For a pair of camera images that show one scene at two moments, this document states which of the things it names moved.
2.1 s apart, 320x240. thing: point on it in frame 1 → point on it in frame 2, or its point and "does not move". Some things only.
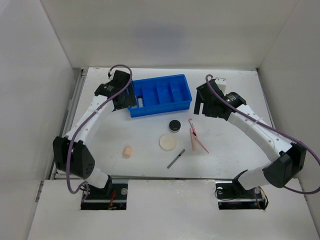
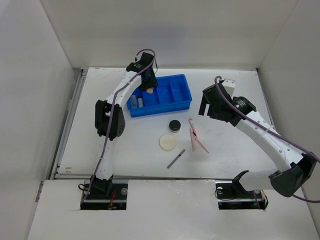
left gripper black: x=130 y=100 → x=152 y=83
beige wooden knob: x=127 y=152 → x=149 y=90
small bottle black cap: x=140 y=101 does not move
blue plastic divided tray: x=160 y=94 does not move
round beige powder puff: x=167 y=142 does not move
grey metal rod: x=183 y=151 does not move
